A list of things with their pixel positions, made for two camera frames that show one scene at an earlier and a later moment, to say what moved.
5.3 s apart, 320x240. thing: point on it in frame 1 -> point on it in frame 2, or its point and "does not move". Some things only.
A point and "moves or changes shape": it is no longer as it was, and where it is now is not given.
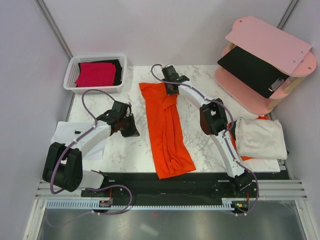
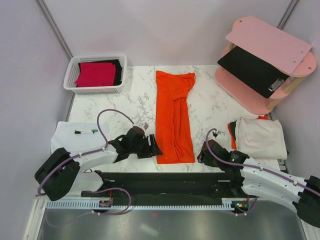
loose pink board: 279,46 does not move
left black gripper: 133,131 -> 155,149
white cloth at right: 261,138 does not move
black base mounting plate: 213,185 does not move
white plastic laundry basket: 106,72 does not move
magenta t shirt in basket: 96,74 does not move
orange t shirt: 172,153 moves or changes shape
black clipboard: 261,77 does not move
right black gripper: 168,91 -> 202,158
